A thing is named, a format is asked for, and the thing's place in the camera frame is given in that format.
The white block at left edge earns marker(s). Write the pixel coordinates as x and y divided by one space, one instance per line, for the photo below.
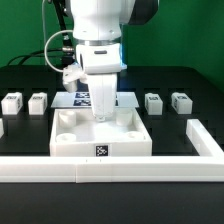
1 128

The white L-shaped obstacle fence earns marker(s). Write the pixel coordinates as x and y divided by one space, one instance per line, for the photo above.
206 166

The white marker plate with tags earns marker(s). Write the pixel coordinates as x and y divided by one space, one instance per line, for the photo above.
82 100

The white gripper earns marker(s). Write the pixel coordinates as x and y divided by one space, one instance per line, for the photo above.
101 65

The white square table top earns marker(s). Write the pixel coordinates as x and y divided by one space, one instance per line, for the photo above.
76 133

